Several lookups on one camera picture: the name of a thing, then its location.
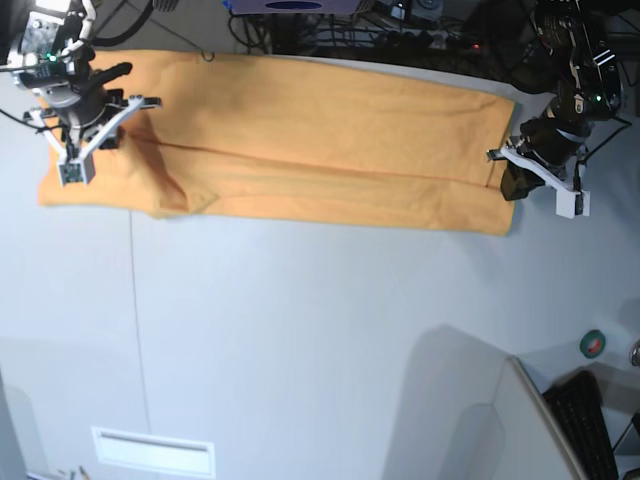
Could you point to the black keyboard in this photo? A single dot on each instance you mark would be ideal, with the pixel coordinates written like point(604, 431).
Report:
point(576, 405)

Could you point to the metal knob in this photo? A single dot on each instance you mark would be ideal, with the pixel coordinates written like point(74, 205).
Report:
point(634, 354)

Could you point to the white partition panel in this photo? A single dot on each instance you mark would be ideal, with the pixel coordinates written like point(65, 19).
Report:
point(534, 445)

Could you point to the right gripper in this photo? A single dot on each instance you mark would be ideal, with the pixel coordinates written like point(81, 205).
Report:
point(76, 94)

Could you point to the orange t-shirt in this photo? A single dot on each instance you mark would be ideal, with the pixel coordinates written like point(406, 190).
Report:
point(265, 137)

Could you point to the white cable slot cover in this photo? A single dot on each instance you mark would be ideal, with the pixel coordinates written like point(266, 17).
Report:
point(162, 455)

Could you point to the green tape roll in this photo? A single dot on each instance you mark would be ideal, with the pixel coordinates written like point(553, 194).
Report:
point(592, 344)

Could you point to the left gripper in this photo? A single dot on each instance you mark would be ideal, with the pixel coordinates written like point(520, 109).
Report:
point(549, 141)

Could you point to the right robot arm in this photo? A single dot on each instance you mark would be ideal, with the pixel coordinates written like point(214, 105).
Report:
point(51, 56)

